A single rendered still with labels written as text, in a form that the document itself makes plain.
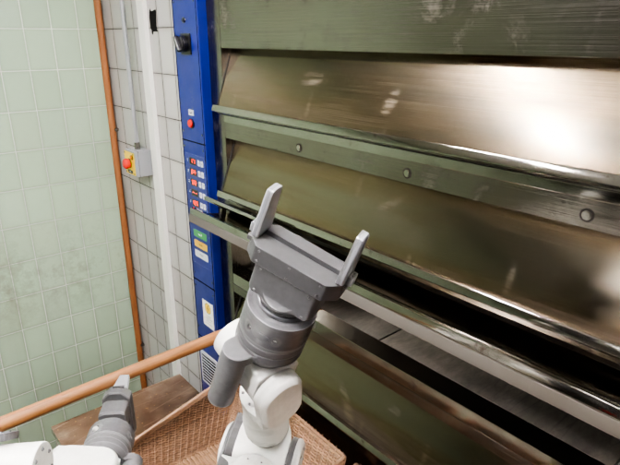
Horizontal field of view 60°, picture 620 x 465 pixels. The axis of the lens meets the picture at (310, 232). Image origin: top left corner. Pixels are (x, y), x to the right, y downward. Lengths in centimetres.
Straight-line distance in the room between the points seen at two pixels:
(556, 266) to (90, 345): 220
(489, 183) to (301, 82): 57
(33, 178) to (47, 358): 81
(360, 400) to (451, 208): 61
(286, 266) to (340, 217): 74
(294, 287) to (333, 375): 98
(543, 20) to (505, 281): 45
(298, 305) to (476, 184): 54
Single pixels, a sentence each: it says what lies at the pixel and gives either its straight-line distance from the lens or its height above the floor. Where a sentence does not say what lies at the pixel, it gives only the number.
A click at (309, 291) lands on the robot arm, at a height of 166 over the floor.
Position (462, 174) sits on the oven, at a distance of 107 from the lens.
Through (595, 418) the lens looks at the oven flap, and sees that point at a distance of 91.
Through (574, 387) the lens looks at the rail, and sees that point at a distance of 91.
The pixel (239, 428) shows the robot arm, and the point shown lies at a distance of 95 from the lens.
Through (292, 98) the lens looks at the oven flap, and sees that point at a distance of 140.
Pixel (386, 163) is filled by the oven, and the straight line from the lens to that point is 119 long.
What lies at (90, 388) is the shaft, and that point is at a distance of 132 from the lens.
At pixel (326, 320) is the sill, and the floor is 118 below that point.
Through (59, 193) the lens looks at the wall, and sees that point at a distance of 249.
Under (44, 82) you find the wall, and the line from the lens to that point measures 242.
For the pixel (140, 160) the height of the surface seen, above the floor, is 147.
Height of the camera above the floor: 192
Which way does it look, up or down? 20 degrees down
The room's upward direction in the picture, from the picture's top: straight up
